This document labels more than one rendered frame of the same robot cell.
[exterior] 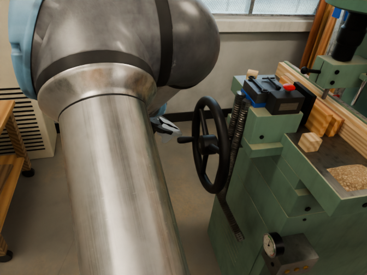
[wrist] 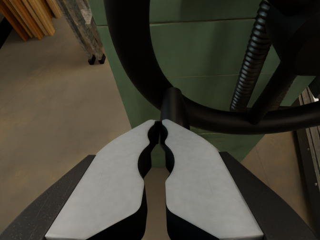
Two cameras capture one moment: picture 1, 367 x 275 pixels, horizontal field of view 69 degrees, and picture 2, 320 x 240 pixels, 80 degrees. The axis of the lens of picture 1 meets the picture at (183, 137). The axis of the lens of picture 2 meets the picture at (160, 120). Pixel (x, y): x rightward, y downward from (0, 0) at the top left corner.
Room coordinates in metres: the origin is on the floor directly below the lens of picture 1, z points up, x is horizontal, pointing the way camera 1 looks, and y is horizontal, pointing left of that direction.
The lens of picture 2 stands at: (0.70, 0.08, 0.89)
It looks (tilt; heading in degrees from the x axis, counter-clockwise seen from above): 58 degrees down; 290
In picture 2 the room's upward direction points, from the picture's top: 5 degrees counter-clockwise
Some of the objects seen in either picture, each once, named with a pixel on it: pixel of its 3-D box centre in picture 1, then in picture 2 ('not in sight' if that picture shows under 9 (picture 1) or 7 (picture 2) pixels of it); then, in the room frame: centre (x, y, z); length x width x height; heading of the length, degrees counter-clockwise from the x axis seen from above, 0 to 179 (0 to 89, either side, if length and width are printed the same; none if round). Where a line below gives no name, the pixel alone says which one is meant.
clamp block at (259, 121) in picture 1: (264, 115); not in sight; (0.66, -0.22, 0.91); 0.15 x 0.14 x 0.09; 16
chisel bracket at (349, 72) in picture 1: (340, 74); not in sight; (0.74, -0.42, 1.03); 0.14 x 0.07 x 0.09; 106
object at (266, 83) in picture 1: (271, 93); not in sight; (0.66, -0.22, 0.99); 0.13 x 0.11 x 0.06; 16
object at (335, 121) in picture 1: (311, 107); not in sight; (0.71, -0.37, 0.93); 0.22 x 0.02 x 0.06; 16
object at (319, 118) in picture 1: (300, 103); not in sight; (0.71, -0.33, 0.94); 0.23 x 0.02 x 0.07; 16
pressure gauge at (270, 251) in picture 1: (273, 246); not in sight; (0.42, -0.27, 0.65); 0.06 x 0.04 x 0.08; 16
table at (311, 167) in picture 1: (285, 126); not in sight; (0.69, -0.30, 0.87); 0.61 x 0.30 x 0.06; 16
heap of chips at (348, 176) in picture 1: (356, 174); not in sight; (0.45, -0.39, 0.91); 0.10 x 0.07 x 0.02; 106
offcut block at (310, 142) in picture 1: (309, 142); not in sight; (0.55, -0.31, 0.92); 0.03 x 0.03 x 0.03; 18
